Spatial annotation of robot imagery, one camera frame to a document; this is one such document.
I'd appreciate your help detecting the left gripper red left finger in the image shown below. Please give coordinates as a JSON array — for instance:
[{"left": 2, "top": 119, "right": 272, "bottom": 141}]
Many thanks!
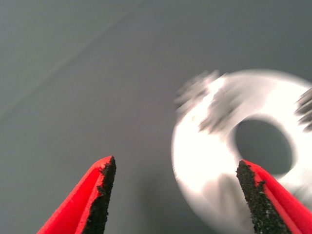
[{"left": 36, "top": 155, "right": 117, "bottom": 234}]

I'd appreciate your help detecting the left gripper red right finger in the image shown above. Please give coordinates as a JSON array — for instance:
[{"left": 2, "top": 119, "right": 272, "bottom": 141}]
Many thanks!
[{"left": 235, "top": 159, "right": 312, "bottom": 234}]

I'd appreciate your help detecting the round metal carrier plate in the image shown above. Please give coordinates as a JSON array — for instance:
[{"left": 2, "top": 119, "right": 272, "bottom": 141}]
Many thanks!
[{"left": 170, "top": 69, "right": 312, "bottom": 234}]

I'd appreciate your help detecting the dark grey table cloth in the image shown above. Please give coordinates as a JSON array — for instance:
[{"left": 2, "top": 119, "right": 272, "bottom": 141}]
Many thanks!
[{"left": 0, "top": 0, "right": 312, "bottom": 234}]

